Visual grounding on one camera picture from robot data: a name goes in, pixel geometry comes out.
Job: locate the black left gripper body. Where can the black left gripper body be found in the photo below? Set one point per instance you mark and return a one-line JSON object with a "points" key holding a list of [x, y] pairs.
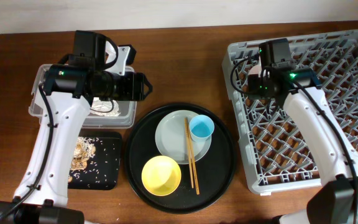
{"points": [[118, 87]]}

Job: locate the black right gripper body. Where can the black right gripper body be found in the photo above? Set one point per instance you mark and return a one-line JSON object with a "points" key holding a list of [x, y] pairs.
{"points": [[255, 86]]}

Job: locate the pink cup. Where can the pink cup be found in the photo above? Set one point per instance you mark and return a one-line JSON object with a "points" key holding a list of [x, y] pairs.
{"points": [[255, 70]]}

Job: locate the white napkin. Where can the white napkin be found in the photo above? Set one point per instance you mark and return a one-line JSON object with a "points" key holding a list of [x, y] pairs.
{"points": [[105, 108]]}

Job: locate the blue cup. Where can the blue cup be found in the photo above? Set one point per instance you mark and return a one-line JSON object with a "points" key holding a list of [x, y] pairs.
{"points": [[201, 128]]}

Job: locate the food scraps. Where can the food scraps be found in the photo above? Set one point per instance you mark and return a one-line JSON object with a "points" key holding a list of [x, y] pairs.
{"points": [[85, 150]]}

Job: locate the yellow bowl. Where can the yellow bowl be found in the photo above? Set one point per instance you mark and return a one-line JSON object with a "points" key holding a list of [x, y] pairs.
{"points": [[161, 176]]}

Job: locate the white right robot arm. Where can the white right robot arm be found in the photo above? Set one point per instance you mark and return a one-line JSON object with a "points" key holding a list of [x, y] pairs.
{"points": [[299, 93]]}

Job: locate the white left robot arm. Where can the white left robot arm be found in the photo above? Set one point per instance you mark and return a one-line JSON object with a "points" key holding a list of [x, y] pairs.
{"points": [[42, 195]]}

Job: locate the grey dishwasher rack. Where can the grey dishwasher rack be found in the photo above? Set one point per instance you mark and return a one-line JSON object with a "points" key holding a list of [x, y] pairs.
{"points": [[274, 155]]}

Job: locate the clear plastic bin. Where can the clear plastic bin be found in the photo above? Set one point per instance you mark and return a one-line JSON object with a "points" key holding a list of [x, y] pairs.
{"points": [[123, 121]]}

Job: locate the grey plate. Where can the grey plate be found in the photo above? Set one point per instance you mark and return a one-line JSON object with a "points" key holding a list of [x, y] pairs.
{"points": [[170, 137]]}

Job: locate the wooden chopstick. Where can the wooden chopstick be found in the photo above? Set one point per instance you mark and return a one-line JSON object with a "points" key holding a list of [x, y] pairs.
{"points": [[195, 177], [188, 151]]}

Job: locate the black rectangular tray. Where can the black rectangular tray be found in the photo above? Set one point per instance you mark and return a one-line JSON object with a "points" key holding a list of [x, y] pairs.
{"points": [[103, 169]]}

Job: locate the round black tray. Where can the round black tray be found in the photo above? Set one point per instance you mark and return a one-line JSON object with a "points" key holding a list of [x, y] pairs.
{"points": [[215, 170]]}

